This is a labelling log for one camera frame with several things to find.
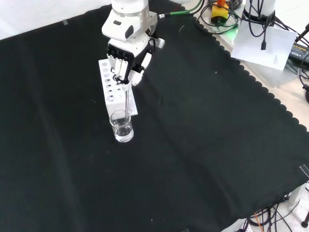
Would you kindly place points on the clear glass rod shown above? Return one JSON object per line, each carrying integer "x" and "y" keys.
{"x": 126, "y": 104}

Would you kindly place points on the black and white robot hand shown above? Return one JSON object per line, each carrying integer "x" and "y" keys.
{"x": 125, "y": 48}

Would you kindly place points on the white test tube rack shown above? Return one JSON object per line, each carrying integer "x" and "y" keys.
{"x": 118, "y": 102}

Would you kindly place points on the white paper sheet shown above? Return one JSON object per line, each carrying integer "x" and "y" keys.
{"x": 260, "y": 56}

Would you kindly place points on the clear glass beaker with water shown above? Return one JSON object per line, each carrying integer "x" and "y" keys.
{"x": 123, "y": 131}

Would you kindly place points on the black power adapter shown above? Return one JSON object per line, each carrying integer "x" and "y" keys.
{"x": 299, "y": 53}

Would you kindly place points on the black bench cloth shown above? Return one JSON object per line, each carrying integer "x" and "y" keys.
{"x": 193, "y": 133}

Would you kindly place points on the grey tape piece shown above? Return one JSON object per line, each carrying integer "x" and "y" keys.
{"x": 304, "y": 169}
{"x": 65, "y": 22}

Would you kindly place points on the yellow stop button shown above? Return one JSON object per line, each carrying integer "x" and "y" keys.
{"x": 219, "y": 13}

